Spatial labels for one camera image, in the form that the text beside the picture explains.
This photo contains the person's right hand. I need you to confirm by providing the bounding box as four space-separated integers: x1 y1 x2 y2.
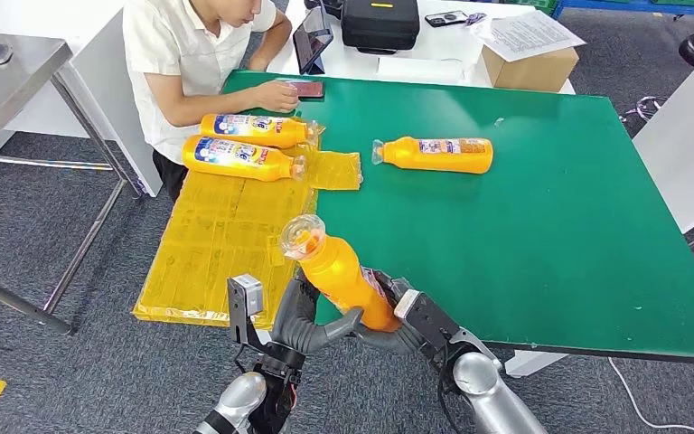
255 79 302 115

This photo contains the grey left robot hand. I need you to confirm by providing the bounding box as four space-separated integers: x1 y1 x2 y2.
270 269 365 355

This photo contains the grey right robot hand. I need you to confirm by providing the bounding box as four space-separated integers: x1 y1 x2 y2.
352 269 429 355

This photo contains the smartphone with reddish screen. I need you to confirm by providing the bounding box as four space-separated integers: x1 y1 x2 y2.
284 79 326 100

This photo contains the orange detergent bottle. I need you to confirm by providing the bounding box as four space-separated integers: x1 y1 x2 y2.
181 134 307 183
279 214 403 334
371 136 495 175
199 113 324 150

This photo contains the black tablet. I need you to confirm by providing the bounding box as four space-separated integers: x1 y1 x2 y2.
291 5 334 76

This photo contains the person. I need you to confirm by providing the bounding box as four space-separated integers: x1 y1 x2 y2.
122 0 302 202

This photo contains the yellow taped cardboard mat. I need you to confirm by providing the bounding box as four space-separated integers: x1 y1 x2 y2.
131 122 363 331

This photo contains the black carrying case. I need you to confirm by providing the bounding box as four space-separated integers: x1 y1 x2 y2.
341 0 421 54

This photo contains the white table foot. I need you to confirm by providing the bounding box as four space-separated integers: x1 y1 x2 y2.
504 350 569 379

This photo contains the white desk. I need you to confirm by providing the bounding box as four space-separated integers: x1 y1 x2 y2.
266 0 577 96

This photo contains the black smartphone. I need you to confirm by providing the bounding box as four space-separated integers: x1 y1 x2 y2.
424 10 470 28

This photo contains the brown cardboard box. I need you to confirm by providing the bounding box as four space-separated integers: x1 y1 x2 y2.
481 46 580 94

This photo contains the printed paper sheet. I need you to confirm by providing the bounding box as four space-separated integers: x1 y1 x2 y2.
473 10 587 63

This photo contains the white panel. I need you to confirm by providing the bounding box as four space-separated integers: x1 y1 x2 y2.
633 33 694 235

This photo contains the blue metal rack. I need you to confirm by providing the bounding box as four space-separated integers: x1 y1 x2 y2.
553 0 694 25

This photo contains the white floor cable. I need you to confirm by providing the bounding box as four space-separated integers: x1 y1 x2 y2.
609 357 694 434

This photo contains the coiled cable bundle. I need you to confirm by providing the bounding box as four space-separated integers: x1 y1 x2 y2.
621 95 674 124

